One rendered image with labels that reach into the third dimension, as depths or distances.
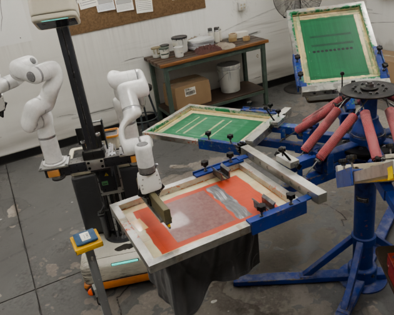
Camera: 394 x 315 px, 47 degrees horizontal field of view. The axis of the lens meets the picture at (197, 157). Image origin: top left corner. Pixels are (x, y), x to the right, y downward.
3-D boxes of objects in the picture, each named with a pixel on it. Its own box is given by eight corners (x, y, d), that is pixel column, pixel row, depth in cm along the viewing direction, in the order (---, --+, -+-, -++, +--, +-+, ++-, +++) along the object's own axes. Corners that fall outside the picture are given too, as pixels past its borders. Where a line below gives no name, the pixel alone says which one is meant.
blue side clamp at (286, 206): (252, 235, 201) (251, 222, 198) (246, 230, 205) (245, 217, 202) (307, 212, 211) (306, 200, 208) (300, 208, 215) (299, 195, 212)
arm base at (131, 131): (121, 143, 264) (116, 119, 257) (143, 139, 265) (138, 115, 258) (122, 154, 250) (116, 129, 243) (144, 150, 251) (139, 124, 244)
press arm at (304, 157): (286, 175, 235) (286, 167, 232) (279, 171, 240) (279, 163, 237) (313, 165, 241) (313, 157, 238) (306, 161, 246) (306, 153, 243)
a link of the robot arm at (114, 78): (102, 61, 215) (141, 54, 219) (109, 103, 249) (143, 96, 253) (109, 85, 210) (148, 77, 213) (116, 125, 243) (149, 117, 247)
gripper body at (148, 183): (154, 162, 206) (158, 183, 211) (133, 169, 202) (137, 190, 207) (160, 168, 199) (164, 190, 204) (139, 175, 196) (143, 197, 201)
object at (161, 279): (178, 330, 212) (163, 257, 193) (145, 277, 249) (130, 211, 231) (184, 328, 213) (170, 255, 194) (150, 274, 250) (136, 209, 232)
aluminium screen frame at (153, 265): (150, 274, 184) (149, 266, 183) (111, 210, 233) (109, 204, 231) (306, 209, 212) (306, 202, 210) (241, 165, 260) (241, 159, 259)
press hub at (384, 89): (361, 307, 277) (369, 99, 219) (319, 272, 310) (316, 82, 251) (407, 282, 291) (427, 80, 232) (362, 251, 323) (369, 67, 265)
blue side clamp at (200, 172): (197, 186, 247) (196, 175, 244) (193, 182, 251) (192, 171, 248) (244, 169, 257) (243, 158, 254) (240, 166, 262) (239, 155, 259)
